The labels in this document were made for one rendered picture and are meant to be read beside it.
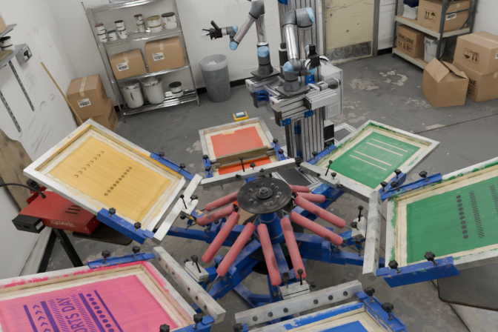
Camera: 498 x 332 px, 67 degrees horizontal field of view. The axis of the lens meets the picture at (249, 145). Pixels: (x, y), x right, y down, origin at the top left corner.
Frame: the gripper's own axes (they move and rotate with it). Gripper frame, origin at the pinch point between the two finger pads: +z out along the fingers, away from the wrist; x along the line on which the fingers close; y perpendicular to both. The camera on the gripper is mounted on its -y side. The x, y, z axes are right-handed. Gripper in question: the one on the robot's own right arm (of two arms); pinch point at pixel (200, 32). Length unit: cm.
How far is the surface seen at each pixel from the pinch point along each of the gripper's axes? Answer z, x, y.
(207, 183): -8, -155, 43
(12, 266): 164, -168, 102
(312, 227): -74, -219, 19
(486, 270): -156, -238, 41
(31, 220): 104, -182, 33
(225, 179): -21, -153, 44
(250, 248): -39, -216, 37
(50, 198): 101, -161, 35
